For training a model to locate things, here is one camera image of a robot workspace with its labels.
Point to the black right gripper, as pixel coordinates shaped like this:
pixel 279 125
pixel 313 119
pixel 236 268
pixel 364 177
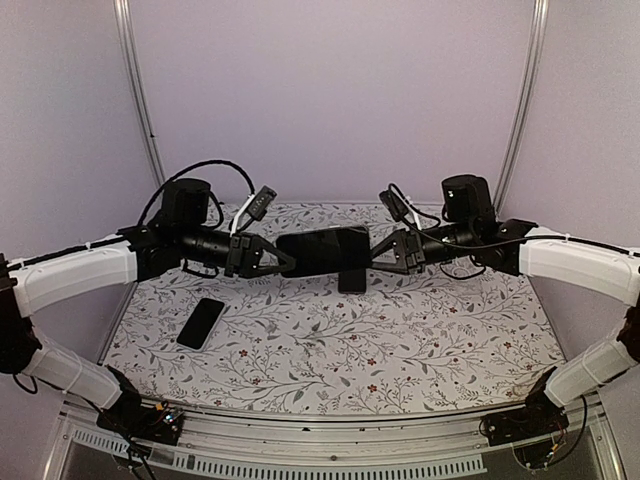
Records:
pixel 405 261

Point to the aluminium front rail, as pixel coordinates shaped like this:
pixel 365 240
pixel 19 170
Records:
pixel 225 444

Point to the right aluminium frame post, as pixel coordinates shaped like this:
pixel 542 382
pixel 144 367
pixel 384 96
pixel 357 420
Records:
pixel 533 58

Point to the black smartphone far corner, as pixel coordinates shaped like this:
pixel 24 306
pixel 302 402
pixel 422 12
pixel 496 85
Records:
pixel 327 251

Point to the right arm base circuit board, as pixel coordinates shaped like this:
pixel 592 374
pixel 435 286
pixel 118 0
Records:
pixel 537 417

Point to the aluminium frame post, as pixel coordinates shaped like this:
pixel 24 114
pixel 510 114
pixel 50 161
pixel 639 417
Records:
pixel 533 58
pixel 124 24

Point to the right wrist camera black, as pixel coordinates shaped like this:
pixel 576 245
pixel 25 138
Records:
pixel 399 205

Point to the floral patterned table mat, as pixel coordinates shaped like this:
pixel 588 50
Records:
pixel 451 338

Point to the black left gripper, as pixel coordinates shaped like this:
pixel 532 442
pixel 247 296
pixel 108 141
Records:
pixel 240 263

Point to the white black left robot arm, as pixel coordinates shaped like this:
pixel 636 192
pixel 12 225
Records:
pixel 177 233

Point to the left aluminium frame post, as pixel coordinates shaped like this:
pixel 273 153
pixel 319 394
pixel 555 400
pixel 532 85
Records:
pixel 124 24

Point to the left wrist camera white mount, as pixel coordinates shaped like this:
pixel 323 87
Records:
pixel 253 210

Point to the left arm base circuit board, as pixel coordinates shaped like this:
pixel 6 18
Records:
pixel 128 416

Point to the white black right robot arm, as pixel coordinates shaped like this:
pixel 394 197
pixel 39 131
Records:
pixel 468 226

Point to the black smartphone with white edge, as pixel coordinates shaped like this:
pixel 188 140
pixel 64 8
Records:
pixel 198 327

